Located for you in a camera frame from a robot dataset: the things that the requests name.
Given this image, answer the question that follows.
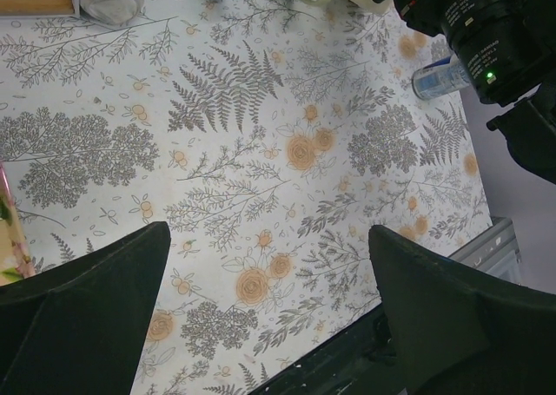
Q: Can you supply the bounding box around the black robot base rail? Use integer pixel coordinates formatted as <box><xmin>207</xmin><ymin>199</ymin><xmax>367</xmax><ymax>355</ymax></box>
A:
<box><xmin>249</xmin><ymin>305</ymin><xmax>407</xmax><ymax>395</ymax></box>

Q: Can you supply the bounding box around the floral tablecloth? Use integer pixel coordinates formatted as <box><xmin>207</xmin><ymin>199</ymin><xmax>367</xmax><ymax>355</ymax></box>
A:
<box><xmin>1</xmin><ymin>0</ymin><xmax>491</xmax><ymax>394</ymax></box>

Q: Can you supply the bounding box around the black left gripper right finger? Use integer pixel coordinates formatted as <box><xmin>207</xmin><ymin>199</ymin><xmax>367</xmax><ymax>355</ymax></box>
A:
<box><xmin>368</xmin><ymin>226</ymin><xmax>555</xmax><ymax>394</ymax></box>

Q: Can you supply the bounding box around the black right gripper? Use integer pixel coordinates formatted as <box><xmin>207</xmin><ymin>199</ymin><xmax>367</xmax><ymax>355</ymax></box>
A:
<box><xmin>371</xmin><ymin>0</ymin><xmax>457</xmax><ymax>38</ymax></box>

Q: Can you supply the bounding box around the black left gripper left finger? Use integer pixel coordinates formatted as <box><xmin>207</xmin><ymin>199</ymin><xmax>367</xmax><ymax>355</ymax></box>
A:
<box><xmin>1</xmin><ymin>221</ymin><xmax>170</xmax><ymax>394</ymax></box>

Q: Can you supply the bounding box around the floral serving tray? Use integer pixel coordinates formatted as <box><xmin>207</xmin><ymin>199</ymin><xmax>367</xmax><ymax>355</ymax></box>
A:
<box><xmin>0</xmin><ymin>166</ymin><xmax>36</xmax><ymax>286</ymax></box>

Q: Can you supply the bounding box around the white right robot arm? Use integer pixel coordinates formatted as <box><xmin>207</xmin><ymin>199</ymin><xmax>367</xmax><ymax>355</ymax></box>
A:
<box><xmin>374</xmin><ymin>0</ymin><xmax>555</xmax><ymax>182</ymax></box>

